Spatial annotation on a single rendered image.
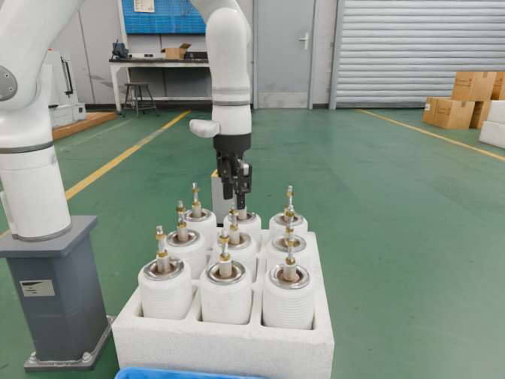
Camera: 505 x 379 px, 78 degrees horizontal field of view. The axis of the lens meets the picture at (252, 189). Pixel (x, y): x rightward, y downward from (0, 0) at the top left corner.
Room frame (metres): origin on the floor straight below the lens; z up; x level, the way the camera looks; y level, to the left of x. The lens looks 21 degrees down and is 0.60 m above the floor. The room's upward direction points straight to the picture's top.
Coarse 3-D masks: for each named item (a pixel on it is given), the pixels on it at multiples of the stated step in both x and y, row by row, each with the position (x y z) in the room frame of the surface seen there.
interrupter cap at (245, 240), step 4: (228, 232) 0.64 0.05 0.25; (240, 232) 0.64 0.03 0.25; (240, 236) 0.62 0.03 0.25; (244, 236) 0.62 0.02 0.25; (248, 236) 0.62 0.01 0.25; (240, 240) 0.61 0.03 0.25; (244, 240) 0.61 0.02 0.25; (248, 240) 0.61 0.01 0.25; (220, 244) 0.58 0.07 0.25; (228, 244) 0.59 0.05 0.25; (232, 244) 0.59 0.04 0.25; (236, 244) 0.59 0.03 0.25; (240, 244) 0.59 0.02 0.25; (244, 244) 0.59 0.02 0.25; (248, 244) 0.59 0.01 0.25; (228, 248) 0.57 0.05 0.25; (232, 248) 0.57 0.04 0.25; (236, 248) 0.57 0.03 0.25; (240, 248) 0.57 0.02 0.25
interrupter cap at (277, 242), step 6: (282, 234) 0.63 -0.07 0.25; (276, 240) 0.61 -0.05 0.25; (282, 240) 0.61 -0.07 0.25; (300, 240) 0.61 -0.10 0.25; (276, 246) 0.58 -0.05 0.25; (282, 246) 0.58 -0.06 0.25; (294, 246) 0.59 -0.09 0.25; (300, 246) 0.58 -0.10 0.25; (306, 246) 0.58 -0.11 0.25; (294, 252) 0.56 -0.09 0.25
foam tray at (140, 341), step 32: (256, 256) 0.66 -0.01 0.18; (192, 288) 0.55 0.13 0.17; (256, 288) 0.54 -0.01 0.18; (320, 288) 0.54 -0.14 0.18; (128, 320) 0.45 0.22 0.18; (160, 320) 0.45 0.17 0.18; (192, 320) 0.45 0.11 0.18; (256, 320) 0.45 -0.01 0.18; (320, 320) 0.45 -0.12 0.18; (128, 352) 0.43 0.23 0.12; (160, 352) 0.43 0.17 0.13; (192, 352) 0.42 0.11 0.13; (224, 352) 0.41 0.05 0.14; (256, 352) 0.41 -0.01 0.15; (288, 352) 0.40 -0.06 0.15; (320, 352) 0.40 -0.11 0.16
